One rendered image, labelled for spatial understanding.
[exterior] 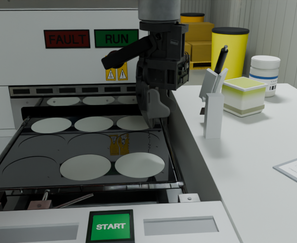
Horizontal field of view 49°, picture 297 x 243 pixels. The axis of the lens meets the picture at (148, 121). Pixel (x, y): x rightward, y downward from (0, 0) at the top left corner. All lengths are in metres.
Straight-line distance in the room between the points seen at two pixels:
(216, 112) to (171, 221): 0.25
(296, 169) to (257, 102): 0.24
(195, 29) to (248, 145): 4.88
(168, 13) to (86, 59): 0.39
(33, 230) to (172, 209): 0.18
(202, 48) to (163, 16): 4.60
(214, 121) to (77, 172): 0.28
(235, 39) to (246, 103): 3.38
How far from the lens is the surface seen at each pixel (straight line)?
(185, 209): 0.45
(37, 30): 0.93
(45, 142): 0.79
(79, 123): 0.87
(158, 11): 0.58
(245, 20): 4.91
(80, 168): 0.66
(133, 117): 0.89
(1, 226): 0.46
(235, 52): 4.14
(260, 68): 0.87
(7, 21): 0.95
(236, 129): 0.68
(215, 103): 0.60
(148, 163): 0.67
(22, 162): 0.72
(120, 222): 0.42
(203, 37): 5.52
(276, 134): 0.68
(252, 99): 0.74
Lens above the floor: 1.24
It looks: 23 degrees down
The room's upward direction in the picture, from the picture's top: straight up
